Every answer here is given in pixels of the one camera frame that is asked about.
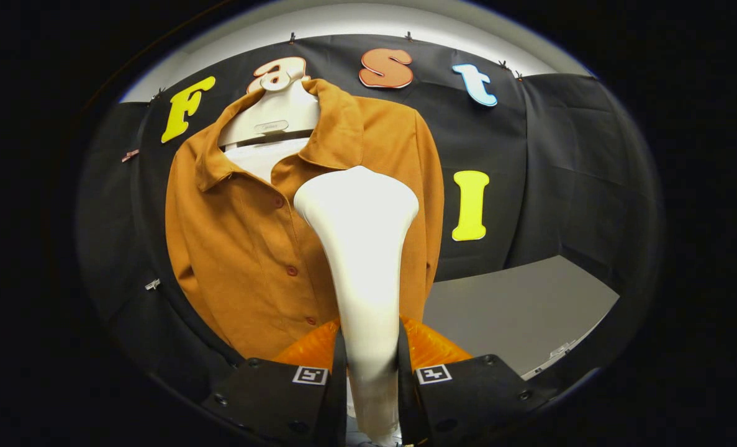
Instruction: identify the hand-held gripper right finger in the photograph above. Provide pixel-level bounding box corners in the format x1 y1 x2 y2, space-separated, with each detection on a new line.
396 315 558 447

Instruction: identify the brown button-up shirt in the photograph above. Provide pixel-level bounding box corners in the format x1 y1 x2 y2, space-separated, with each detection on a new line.
165 78 445 361

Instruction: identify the black backdrop cloth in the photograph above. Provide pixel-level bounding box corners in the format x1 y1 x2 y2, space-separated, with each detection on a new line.
76 34 664 404

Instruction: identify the white garment steamer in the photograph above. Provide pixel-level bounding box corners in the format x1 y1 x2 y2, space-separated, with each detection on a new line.
294 165 420 447

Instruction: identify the white clothes hanger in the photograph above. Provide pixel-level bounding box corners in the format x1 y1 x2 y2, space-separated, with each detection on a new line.
218 68 321 148

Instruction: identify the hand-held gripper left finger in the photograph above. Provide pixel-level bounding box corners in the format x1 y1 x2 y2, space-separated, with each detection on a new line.
202 317 348 447

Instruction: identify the white mannequin torso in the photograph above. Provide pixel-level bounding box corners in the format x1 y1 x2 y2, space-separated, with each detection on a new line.
224 138 310 184

